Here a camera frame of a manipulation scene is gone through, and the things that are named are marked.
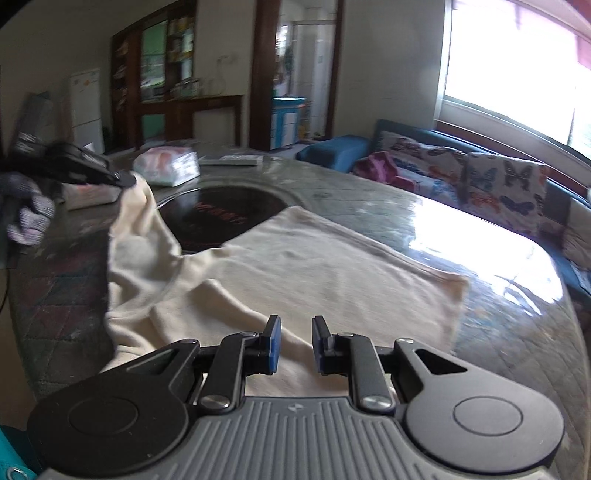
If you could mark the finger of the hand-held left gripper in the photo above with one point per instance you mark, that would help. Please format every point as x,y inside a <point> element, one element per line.
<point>125,180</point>

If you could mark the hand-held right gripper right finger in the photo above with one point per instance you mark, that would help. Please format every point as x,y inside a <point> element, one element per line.
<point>318,345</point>

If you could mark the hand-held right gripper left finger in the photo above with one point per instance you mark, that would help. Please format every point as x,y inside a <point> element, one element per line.
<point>274,346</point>

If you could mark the cream long-sleeved garment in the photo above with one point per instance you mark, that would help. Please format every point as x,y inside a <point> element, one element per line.
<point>300,258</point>

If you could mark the person's left hand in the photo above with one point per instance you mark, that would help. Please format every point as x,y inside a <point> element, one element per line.
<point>25,212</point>

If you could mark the pink and white tissue pack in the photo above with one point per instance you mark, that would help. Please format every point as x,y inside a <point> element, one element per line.
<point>166,168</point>
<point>87,197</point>

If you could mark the white refrigerator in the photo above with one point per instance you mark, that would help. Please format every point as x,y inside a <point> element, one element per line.
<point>85,106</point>

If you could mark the dark wooden shelf cabinet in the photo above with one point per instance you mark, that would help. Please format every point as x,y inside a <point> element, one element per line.
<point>129,92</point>

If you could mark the round black induction cooker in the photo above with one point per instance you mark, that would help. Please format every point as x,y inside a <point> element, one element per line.
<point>221,212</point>

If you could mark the dark wooden counter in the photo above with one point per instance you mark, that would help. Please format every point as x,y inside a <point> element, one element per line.
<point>203,110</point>

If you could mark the grey remote control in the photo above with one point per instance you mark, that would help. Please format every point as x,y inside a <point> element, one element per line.
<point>231,160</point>

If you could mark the metal pots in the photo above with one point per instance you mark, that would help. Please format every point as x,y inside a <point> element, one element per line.
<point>191,88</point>

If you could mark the blue and white cabinet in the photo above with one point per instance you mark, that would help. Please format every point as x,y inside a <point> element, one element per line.
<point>286,120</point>

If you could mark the pink cloth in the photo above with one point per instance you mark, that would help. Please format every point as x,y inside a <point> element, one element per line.
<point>376,168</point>

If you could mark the blue bolster cushion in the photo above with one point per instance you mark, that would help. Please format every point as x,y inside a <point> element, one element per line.
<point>332,152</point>

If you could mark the butterfly print cushion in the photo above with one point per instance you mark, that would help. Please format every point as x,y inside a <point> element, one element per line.
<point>503,189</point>
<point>429,175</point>

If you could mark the teal jacket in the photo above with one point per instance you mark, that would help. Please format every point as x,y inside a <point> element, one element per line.
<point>14,452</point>

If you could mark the plain grey cushion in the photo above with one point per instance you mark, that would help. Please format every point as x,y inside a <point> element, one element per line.
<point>579,230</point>

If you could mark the large window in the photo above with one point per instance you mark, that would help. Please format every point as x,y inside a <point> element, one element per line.
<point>508,55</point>

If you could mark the white wall socket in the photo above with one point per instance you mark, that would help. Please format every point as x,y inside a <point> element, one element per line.
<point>227,59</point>

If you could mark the dark wooden door frame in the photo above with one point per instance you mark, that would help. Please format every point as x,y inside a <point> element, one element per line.
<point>263,69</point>

